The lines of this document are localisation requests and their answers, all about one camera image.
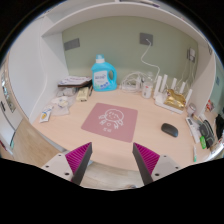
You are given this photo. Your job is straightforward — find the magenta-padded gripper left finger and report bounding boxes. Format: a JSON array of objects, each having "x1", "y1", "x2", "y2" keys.
[{"x1": 41, "y1": 141, "x2": 94, "y2": 186}]

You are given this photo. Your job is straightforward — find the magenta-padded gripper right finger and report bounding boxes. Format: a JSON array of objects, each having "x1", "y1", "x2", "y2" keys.
[{"x1": 132, "y1": 142, "x2": 182, "y2": 186}]

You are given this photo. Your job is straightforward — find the black computer mouse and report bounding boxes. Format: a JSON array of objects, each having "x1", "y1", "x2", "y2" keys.
[{"x1": 160, "y1": 122, "x2": 179, "y2": 138}]

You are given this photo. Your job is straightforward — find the pink mouse pad with drawing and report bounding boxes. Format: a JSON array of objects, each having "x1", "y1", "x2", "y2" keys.
[{"x1": 80, "y1": 102, "x2": 139, "y2": 144}]

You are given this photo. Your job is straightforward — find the white pen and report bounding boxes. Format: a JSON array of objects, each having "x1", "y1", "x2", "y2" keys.
[{"x1": 192, "y1": 144, "x2": 198, "y2": 164}]

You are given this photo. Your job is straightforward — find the white remote control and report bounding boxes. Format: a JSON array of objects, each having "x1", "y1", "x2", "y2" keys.
[{"x1": 185, "y1": 116, "x2": 201, "y2": 144}]

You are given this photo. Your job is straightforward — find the small yellow blue packet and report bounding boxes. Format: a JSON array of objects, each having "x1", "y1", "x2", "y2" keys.
[{"x1": 39, "y1": 104, "x2": 54, "y2": 124}]

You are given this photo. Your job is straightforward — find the small green item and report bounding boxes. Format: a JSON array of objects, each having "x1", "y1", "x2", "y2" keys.
[{"x1": 199, "y1": 135, "x2": 208, "y2": 150}]

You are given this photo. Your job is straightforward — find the clear plastic bag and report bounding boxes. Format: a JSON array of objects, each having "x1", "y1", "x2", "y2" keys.
[{"x1": 49, "y1": 87, "x2": 79, "y2": 117}]

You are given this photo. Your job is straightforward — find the white router with antennas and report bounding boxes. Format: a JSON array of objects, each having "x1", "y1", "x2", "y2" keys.
[{"x1": 153, "y1": 74, "x2": 194, "y2": 115}]

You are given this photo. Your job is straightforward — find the small yellow box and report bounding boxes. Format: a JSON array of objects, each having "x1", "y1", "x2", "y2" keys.
[{"x1": 76, "y1": 86, "x2": 90, "y2": 103}]

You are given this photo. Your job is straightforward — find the gold foil bag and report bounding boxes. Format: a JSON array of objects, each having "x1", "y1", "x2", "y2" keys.
[{"x1": 163, "y1": 88, "x2": 187, "y2": 111}]

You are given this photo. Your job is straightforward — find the black pouch with green trim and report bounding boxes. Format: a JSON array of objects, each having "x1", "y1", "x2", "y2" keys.
[{"x1": 198, "y1": 119, "x2": 217, "y2": 149}]

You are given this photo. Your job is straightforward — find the small round tin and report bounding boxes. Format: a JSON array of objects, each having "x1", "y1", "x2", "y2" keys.
[{"x1": 186, "y1": 102, "x2": 198, "y2": 118}]

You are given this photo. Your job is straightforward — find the stack of booklets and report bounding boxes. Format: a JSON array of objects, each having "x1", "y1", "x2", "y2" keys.
[{"x1": 57, "y1": 75, "x2": 93, "y2": 89}]

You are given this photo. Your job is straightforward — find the black bag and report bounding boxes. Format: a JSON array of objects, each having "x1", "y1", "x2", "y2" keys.
[{"x1": 214, "y1": 113, "x2": 224, "y2": 139}]

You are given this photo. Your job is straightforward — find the blue detergent bottle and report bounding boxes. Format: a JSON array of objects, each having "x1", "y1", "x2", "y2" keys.
[{"x1": 91, "y1": 54, "x2": 118, "y2": 93}]

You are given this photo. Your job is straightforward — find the coiled white cables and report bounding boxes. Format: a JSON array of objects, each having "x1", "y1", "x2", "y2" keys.
[{"x1": 119, "y1": 71, "x2": 145, "y2": 94}]

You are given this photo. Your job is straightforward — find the white charger cable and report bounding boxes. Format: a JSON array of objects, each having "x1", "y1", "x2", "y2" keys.
[{"x1": 181, "y1": 59, "x2": 195, "y2": 92}]

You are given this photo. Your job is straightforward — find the white power cable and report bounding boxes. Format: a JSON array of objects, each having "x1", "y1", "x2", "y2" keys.
[{"x1": 139, "y1": 39, "x2": 161, "y2": 79}]

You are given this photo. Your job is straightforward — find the white wall charger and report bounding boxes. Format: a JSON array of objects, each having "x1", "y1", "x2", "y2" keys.
[{"x1": 186, "y1": 48, "x2": 197, "y2": 63}]

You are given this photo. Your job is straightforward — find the grey wall socket plate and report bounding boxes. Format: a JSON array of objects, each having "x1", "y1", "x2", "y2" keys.
[
  {"x1": 63, "y1": 37, "x2": 81, "y2": 52},
  {"x1": 139, "y1": 32, "x2": 154, "y2": 47}
]

